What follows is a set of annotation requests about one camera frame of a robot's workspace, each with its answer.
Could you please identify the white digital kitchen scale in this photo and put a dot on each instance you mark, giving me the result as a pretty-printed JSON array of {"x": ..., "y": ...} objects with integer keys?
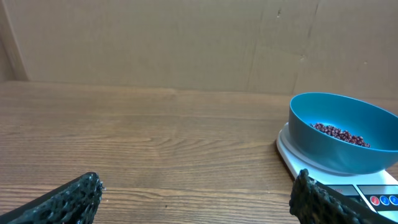
[{"x": 377, "y": 191}]

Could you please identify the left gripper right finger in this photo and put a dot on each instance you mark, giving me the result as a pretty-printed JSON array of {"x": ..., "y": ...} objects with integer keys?
[{"x": 315, "y": 203}]

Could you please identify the cardboard back panel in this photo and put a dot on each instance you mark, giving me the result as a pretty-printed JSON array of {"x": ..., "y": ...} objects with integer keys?
[{"x": 345, "y": 47}]

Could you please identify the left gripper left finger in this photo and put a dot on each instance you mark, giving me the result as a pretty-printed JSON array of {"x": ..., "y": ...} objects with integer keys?
[{"x": 75, "y": 202}]

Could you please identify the red beans in bowl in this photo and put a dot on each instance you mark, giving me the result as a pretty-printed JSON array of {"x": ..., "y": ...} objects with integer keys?
[{"x": 340, "y": 134}]

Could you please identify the blue metal bowl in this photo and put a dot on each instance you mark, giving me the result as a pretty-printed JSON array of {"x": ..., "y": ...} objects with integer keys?
[{"x": 377, "y": 126}]

